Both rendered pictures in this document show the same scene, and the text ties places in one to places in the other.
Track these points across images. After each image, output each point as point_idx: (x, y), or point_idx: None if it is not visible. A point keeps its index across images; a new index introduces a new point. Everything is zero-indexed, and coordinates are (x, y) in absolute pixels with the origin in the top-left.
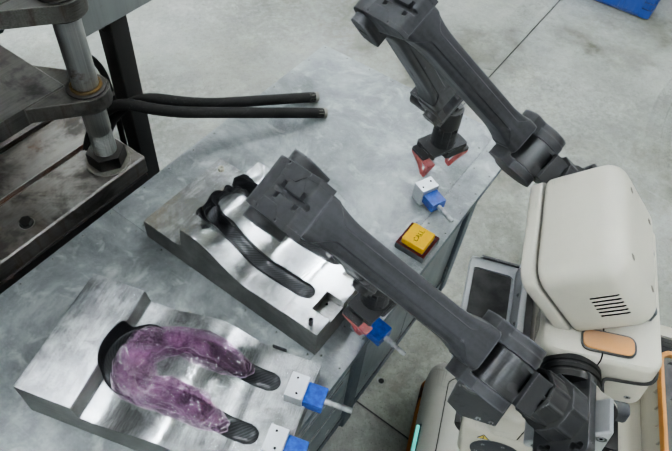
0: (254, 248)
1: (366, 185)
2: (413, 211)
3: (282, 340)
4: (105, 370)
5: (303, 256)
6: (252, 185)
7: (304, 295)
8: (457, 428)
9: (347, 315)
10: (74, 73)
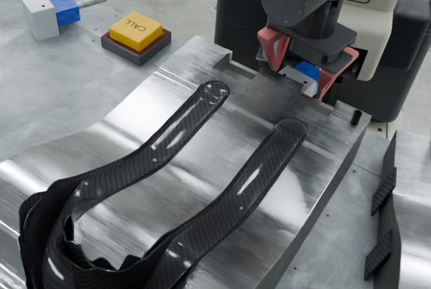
0: (208, 212)
1: (0, 92)
2: (70, 42)
3: (340, 206)
4: None
5: (214, 136)
6: (48, 200)
7: (299, 133)
8: (349, 75)
9: (340, 66)
10: None
